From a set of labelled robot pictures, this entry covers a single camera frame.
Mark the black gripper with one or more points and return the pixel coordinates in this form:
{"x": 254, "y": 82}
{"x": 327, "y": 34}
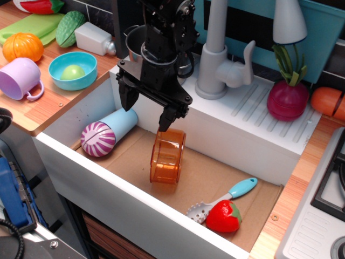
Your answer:
{"x": 157, "y": 80}

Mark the green toy ball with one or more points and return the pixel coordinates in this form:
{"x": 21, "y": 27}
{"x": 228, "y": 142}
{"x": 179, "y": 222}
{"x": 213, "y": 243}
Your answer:
{"x": 72, "y": 72}

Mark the orange transparent plastic pot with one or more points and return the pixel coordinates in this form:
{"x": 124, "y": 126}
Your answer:
{"x": 166, "y": 156}

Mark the slotted spoon with blue handle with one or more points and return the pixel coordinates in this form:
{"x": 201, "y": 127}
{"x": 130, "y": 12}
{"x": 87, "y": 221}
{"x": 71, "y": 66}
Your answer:
{"x": 200, "y": 211}

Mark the white toy sink basin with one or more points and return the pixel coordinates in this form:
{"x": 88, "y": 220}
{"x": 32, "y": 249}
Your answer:
{"x": 236, "y": 130}

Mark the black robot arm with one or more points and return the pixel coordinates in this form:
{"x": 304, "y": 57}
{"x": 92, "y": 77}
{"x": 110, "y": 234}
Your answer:
{"x": 170, "y": 36}

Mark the brown cardboard sink liner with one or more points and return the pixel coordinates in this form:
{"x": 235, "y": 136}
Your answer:
{"x": 202, "y": 179}

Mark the grey toy faucet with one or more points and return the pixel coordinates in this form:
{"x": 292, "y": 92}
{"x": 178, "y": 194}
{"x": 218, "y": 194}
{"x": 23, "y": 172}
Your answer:
{"x": 216, "y": 72}

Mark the silver metal pot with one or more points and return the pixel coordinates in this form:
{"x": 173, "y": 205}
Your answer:
{"x": 136, "y": 36}

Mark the blue box device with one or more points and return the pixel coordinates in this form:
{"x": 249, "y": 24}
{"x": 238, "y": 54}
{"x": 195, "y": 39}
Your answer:
{"x": 19, "y": 203}

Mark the toy strawberry in sink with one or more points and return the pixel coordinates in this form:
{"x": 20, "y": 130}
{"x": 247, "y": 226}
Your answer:
{"x": 224, "y": 217}

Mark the toy stove top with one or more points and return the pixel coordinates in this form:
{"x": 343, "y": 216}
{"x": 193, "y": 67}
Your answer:
{"x": 317, "y": 227}

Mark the green cutting board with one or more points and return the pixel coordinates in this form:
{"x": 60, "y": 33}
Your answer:
{"x": 43, "y": 26}

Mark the orange toy carrot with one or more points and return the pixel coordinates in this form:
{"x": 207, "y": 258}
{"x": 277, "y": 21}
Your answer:
{"x": 328, "y": 101}

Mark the green toy bitter gourd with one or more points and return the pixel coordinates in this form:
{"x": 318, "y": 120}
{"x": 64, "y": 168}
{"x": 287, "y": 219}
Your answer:
{"x": 65, "y": 36}

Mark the purple toy beet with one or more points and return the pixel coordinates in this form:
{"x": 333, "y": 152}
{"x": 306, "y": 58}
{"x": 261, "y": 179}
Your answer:
{"x": 288, "y": 98}

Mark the teal plastic bin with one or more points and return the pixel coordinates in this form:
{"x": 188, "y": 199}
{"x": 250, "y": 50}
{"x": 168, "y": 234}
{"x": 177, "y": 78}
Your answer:
{"x": 253, "y": 20}

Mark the purple striped toy onion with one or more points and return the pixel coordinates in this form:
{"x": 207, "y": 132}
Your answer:
{"x": 97, "y": 139}

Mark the orange toy pumpkin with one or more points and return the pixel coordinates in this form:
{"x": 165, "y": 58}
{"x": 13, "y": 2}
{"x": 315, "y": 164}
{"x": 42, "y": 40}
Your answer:
{"x": 23, "y": 45}

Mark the light blue plastic cup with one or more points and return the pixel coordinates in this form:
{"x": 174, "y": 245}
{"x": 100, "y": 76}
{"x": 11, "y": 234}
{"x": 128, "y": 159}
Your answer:
{"x": 120, "y": 122}

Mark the white cone lamp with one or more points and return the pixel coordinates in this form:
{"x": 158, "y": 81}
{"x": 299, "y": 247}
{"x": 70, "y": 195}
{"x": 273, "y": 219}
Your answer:
{"x": 289, "y": 26}

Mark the teal plastic bowl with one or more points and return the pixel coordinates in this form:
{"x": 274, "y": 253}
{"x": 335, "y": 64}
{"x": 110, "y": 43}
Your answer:
{"x": 87, "y": 61}

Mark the lilac plastic mug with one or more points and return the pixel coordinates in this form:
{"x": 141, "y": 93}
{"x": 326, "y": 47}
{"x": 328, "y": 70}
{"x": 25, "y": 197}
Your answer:
{"x": 20, "y": 78}

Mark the white salt shaker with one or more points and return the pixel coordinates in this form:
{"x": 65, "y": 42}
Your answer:
{"x": 91, "y": 38}

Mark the red toy strawberry top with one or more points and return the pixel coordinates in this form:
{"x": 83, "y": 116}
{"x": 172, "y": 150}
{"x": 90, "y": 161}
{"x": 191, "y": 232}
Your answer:
{"x": 40, "y": 7}

